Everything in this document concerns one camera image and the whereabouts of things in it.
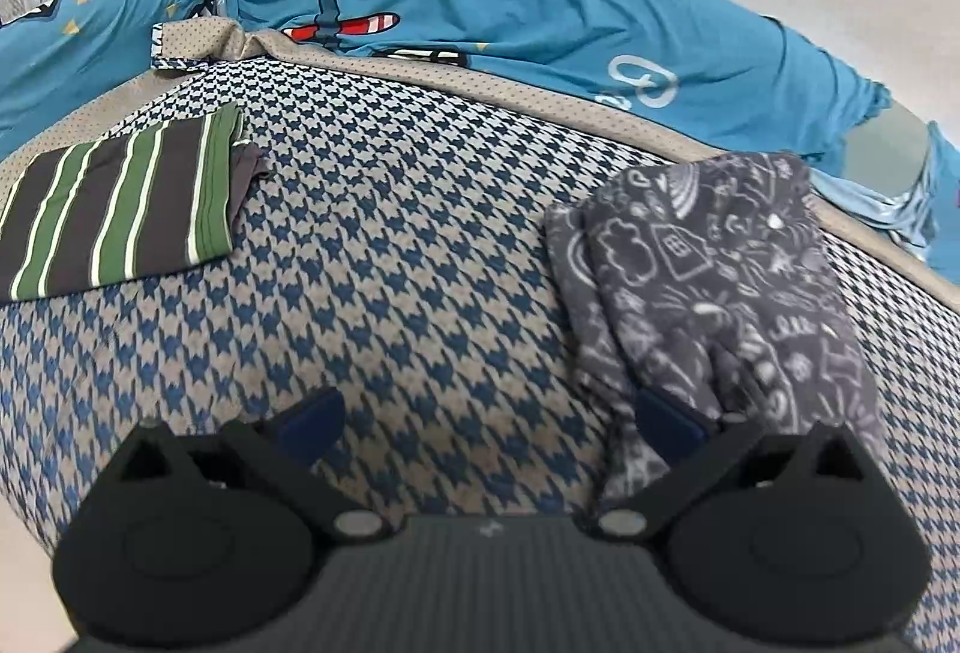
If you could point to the grey doodle print fleece jacket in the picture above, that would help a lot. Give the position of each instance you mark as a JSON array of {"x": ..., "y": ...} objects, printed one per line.
[{"x": 712, "y": 278}]

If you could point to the green grey striped folded shirt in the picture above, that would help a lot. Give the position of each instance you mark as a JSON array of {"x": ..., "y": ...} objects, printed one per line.
[{"x": 112, "y": 210}]

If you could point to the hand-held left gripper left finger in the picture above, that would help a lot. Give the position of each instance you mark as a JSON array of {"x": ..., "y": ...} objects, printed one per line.
[{"x": 311, "y": 426}]

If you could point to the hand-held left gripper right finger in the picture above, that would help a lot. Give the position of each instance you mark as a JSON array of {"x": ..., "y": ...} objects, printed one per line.
[{"x": 667, "y": 426}]

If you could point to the blue aeroplane print quilt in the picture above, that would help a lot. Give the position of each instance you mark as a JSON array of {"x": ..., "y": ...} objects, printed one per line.
[{"x": 525, "y": 0}]

